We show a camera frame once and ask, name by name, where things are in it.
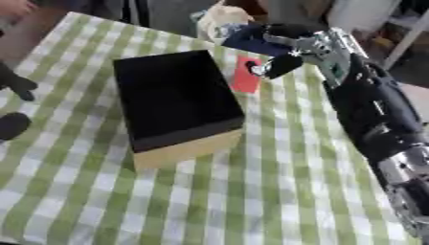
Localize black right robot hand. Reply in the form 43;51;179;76
242;23;315;80

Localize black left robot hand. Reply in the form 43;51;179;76
0;62;40;142

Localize tan cardboard box black inside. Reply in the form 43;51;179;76
112;49;247;171

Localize red flat card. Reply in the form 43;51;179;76
229;55;265;94

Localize dark blue cloth object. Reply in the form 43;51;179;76
221;24;294;57

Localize beige bag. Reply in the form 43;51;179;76
194;0;257;43

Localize person's hand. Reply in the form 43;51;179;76
0;0;39;19

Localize white furniture frame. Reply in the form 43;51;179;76
382;16;429;71

